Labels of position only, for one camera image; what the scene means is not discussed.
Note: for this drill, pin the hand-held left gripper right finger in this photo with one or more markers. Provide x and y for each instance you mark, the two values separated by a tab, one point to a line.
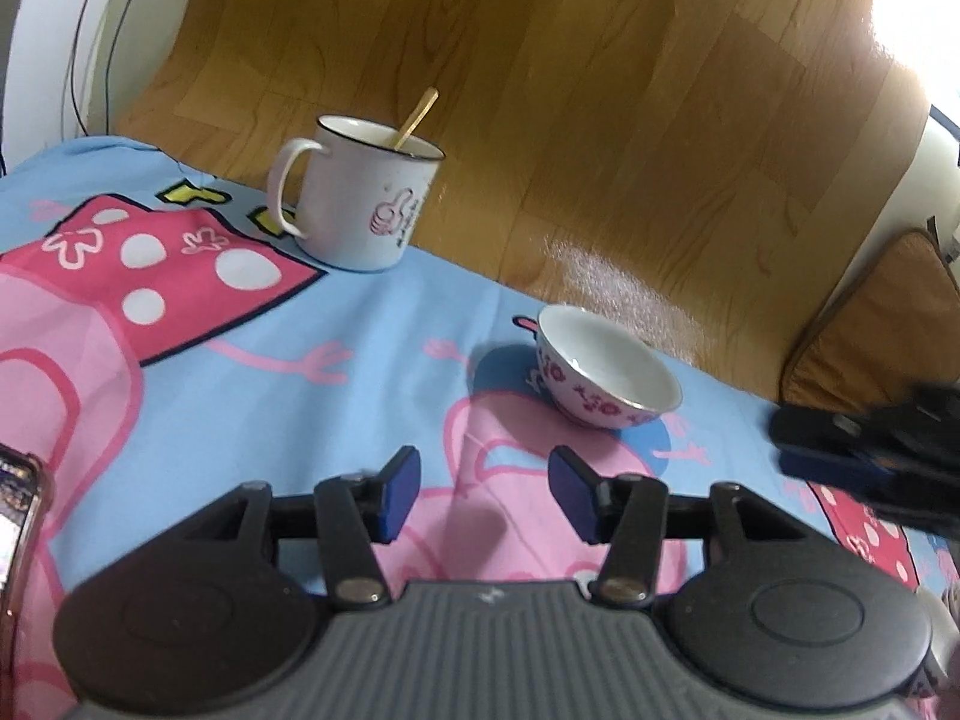
574	495

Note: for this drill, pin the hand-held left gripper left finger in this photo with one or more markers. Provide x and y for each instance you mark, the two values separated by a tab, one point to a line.
397	495

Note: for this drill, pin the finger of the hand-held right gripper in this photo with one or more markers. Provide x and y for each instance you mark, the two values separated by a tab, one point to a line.
832	469
817	426

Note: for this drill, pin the red-flowered white bowl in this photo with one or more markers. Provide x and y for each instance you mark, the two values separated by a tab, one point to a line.
600	367

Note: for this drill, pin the brown seat cushion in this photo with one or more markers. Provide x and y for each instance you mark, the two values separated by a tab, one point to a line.
877	330

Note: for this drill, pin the blue cartoon pig blanket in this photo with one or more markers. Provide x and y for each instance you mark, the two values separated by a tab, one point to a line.
262	405

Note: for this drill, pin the white thumbs-up mug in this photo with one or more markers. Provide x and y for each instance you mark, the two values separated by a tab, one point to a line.
360	195

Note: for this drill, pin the wooden stir stick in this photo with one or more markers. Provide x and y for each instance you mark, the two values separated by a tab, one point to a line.
415	118

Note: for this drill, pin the smartphone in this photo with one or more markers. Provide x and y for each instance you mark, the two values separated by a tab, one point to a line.
19	540

